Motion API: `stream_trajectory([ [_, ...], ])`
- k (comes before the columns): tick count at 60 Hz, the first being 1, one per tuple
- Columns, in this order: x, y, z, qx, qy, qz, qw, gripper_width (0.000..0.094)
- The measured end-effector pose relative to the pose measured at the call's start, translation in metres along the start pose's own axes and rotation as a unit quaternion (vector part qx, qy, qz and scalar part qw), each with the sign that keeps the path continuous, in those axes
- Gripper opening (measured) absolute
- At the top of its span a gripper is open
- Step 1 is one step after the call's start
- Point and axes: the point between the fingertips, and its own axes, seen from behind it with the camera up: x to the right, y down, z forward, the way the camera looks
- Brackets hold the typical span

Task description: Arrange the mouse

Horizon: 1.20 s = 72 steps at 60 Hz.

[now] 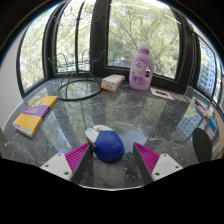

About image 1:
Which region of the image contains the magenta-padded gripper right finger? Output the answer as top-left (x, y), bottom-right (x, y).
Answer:
top-left (132, 142), bottom-right (185, 186)

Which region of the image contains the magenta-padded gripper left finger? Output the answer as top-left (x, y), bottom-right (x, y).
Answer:
top-left (39, 142), bottom-right (94, 185)

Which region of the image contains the blue and white computer mouse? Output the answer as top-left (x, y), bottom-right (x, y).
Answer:
top-left (84, 124), bottom-right (125, 164)

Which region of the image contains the yellow and purple book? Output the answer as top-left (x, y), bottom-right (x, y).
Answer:
top-left (12, 95), bottom-right (59, 139)

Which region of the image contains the orange-edged flat booklet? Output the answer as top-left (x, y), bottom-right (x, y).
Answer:
top-left (149, 86), bottom-right (175, 101)

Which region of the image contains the blue and white box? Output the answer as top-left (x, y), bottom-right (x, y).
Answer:
top-left (208, 118), bottom-right (218, 132)

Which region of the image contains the orange and white carton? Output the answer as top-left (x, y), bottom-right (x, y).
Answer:
top-left (100, 74), bottom-right (126, 93)

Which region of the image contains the purple detergent bottle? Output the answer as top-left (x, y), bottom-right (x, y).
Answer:
top-left (128, 42), bottom-right (155, 92)

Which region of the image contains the black wire rack stand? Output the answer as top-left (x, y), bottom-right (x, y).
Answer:
top-left (48, 0), bottom-right (103, 102)

